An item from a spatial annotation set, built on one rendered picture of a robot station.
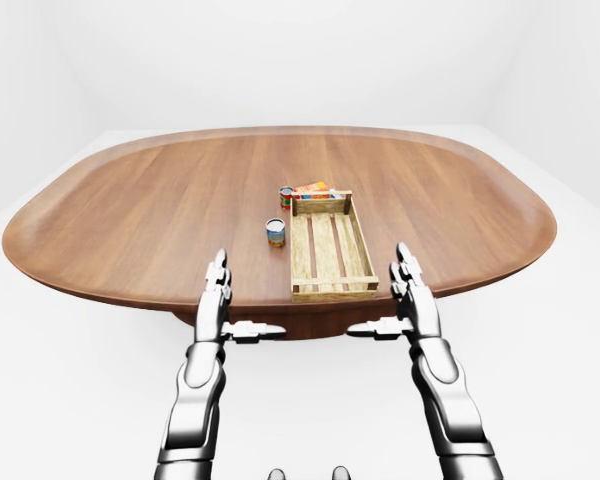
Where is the orange printed food box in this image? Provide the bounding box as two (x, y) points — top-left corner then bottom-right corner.
(293, 181), (337, 200)

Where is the wooden slat tray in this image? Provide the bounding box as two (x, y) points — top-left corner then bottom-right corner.
(290, 189), (380, 304)

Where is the blue and yellow soup tin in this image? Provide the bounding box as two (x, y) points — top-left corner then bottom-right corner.
(265, 218), (287, 248)

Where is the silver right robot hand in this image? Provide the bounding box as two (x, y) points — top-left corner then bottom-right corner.
(346, 242), (441, 342)

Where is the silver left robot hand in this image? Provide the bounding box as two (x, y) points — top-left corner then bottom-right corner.
(193, 248), (287, 345)

